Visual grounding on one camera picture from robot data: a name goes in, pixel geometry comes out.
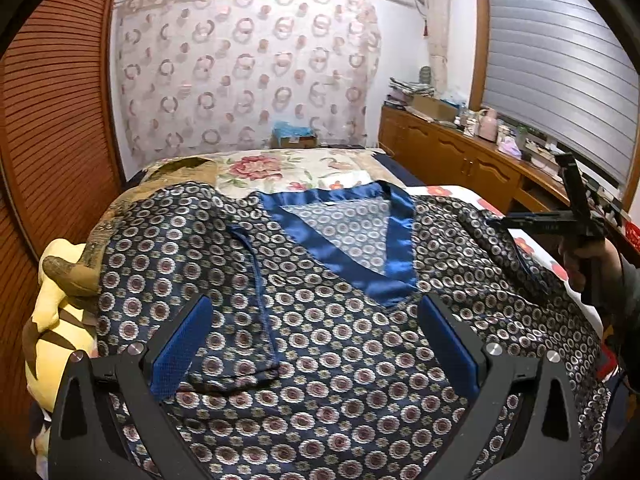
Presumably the navy patterned silk garment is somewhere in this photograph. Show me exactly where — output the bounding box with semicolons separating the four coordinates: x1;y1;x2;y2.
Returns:
96;182;608;479

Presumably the right forearm grey sleeve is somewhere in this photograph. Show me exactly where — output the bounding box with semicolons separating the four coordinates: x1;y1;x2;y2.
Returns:
601;240;639;392

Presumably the person's right hand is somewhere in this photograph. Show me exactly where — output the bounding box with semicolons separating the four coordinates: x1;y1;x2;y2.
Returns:
559;238;623;310

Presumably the white strawberry print sheet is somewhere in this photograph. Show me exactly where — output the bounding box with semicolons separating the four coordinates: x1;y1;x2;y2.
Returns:
408;185;604;337

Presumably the yellow plush toy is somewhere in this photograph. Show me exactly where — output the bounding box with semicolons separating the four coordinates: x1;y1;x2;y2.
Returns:
22;237;100;413

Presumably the pink kettle jug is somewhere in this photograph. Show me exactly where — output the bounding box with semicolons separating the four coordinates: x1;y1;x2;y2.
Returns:
477;108;498;143

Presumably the wooden sideboard cabinet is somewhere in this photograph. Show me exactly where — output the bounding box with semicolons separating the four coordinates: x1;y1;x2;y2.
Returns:
378;106;568;214

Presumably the grey window blind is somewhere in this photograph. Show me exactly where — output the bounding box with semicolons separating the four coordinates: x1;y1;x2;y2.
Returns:
482;0;639;183

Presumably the navy blanket edge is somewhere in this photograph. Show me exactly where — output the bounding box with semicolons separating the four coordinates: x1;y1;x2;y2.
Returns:
373;153;424;186

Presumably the olive folded garment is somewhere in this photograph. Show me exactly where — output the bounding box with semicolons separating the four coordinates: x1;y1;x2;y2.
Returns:
42;157;218;298

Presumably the cardboard box on cabinet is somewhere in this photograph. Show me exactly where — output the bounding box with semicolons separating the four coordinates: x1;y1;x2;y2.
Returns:
407;96;458;122

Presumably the stack of papers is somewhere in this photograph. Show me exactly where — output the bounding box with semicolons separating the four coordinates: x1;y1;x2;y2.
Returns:
388;77;436;102

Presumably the wooden louvred wardrobe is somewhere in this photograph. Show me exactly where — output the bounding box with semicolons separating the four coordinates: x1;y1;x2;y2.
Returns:
1;0;124;446

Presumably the cream tied window curtain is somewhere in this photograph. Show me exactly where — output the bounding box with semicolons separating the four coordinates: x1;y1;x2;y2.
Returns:
424;0;450;94

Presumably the cardboard box with blue cloth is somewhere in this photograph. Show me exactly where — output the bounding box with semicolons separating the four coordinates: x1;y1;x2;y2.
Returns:
270;122;318;148

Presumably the circle patterned wall curtain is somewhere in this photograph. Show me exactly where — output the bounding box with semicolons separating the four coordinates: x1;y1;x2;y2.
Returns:
114;0;382;165

